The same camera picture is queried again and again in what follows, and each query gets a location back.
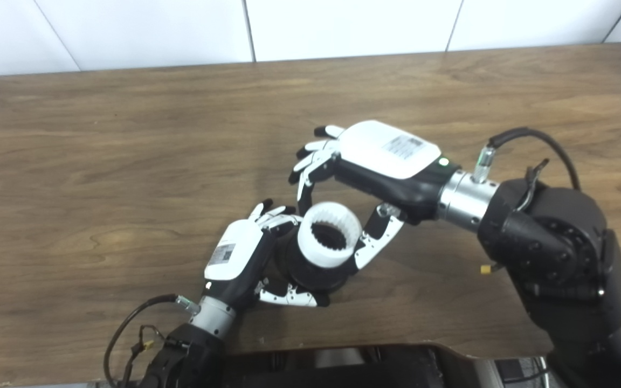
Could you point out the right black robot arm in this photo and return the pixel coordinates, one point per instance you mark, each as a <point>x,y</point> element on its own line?
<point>558,253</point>

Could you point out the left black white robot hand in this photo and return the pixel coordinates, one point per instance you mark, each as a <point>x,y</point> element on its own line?
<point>235,250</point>

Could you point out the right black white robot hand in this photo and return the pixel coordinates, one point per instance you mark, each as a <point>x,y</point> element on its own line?
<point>380,151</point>

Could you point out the round black plastic part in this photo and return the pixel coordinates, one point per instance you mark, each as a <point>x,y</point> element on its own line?
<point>310,277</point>

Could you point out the black robot torso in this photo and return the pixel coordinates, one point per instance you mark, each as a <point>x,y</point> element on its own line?
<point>343,369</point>

